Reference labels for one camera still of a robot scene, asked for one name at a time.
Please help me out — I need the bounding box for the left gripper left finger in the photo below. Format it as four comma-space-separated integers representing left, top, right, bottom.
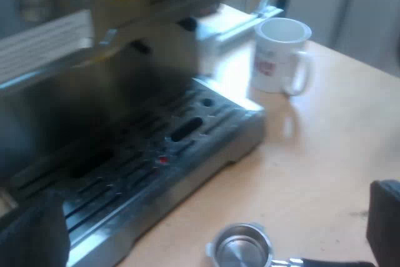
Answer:
0, 189, 71, 267

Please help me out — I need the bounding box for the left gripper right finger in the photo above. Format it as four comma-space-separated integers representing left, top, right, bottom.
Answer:
365, 179, 400, 267

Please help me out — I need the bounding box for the steel espresso machine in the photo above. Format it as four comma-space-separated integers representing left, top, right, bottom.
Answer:
0, 0, 279, 267

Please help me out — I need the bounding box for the white mug with red and black print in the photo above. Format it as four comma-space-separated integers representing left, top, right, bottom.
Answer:
249, 18, 313, 96

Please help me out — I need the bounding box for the filter holder with red-ended handle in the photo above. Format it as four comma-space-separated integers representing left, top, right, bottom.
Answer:
205, 222, 376, 267

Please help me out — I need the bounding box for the aluminium rail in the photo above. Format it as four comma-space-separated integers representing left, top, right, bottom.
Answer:
215, 0, 284, 43

